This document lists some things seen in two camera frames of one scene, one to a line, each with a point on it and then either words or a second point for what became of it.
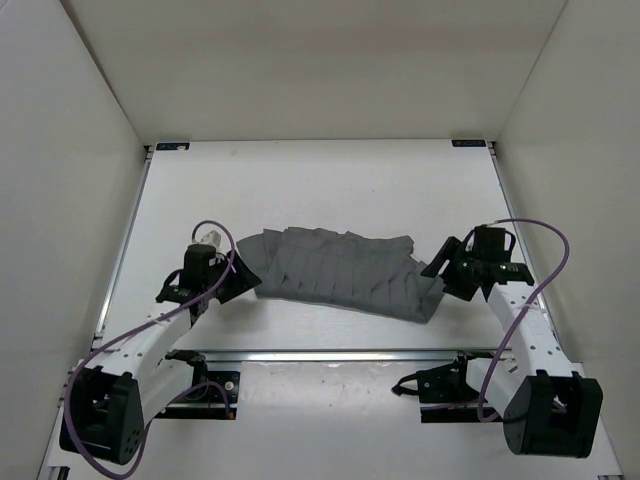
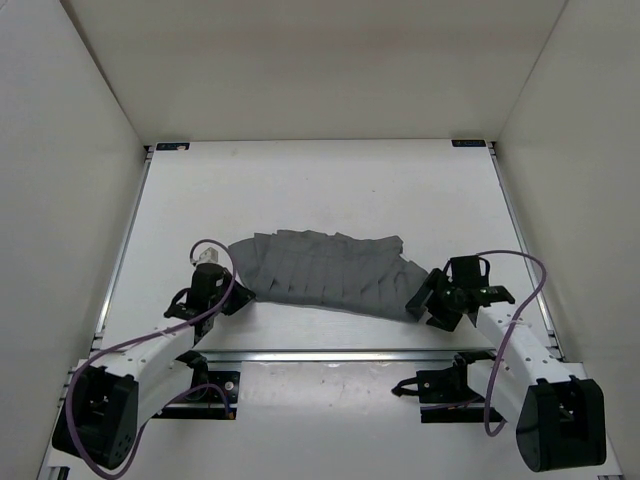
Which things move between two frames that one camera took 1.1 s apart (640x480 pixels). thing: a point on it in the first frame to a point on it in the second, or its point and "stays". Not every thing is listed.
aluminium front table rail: (110, 357) stays
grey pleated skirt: (376, 273) stays
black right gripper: (447, 253) to (435, 282)
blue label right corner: (469, 143) stays
